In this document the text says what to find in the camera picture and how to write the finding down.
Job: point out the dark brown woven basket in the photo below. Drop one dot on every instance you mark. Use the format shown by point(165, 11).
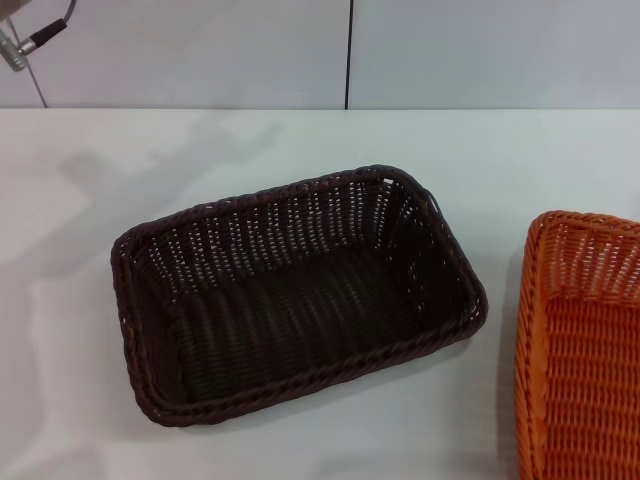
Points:
point(300, 310)

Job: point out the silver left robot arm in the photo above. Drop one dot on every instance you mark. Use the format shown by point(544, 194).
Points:
point(12, 52)

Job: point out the orange-yellow woven basket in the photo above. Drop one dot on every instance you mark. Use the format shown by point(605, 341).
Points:
point(590, 350)

